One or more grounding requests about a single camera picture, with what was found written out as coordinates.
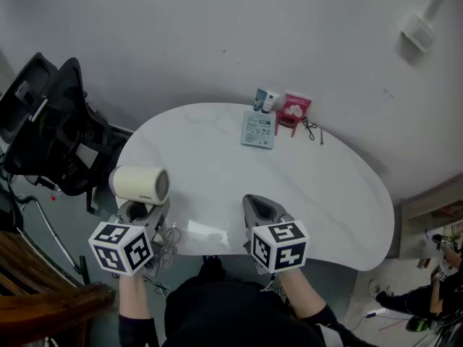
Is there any light blue flat packet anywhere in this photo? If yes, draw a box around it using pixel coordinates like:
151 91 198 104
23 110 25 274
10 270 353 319
240 110 275 150

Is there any blue cosmetic tube box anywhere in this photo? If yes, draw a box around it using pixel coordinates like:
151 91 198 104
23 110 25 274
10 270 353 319
252 87 269 113

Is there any black eyelash curler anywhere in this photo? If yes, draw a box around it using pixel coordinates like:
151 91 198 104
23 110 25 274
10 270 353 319
301 116 319 142

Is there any cream hair dryer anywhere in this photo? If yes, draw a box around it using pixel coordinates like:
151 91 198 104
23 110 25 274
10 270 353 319
109 164 171 207

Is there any brown wooden furniture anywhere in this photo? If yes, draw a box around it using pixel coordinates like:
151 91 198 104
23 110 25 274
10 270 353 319
0 229 117 347

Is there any white marble table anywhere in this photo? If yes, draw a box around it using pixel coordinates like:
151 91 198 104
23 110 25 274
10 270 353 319
114 102 396 273

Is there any thin loose floor cable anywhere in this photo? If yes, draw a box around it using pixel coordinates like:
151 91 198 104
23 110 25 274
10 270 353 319
142 274 172 299

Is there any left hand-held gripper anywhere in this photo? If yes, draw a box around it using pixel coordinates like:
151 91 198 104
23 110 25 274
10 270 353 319
88 197 171 277

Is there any white wall socket box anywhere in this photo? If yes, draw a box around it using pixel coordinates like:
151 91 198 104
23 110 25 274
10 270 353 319
399 12 437 54

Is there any person's right forearm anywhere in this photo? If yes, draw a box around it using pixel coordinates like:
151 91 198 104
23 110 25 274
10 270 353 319
277 267 377 347

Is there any grey hair dryer cable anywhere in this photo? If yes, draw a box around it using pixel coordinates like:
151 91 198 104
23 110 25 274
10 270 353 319
157 222 182 271

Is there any person's left forearm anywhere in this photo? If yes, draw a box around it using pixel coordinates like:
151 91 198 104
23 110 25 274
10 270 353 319
117 270 160 347

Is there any person's black clothing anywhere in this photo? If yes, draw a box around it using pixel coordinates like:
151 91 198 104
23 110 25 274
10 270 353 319
163 254 328 347

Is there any red cotton pad packet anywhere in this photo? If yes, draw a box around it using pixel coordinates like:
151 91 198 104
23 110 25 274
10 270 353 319
282 90 313 119

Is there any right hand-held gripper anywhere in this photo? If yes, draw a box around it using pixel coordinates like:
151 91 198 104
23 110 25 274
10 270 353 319
242 194 310 275

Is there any wooden shelf unit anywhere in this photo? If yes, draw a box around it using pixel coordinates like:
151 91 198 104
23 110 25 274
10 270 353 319
396 173 463 260

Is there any black office chair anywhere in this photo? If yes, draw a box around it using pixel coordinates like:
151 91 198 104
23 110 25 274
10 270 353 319
0 51 135 215

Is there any white cosmetic tube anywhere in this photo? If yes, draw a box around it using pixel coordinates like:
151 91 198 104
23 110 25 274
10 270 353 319
261 91 281 115

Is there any grey floor pipe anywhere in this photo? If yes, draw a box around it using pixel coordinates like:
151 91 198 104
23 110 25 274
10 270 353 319
13 192 91 285

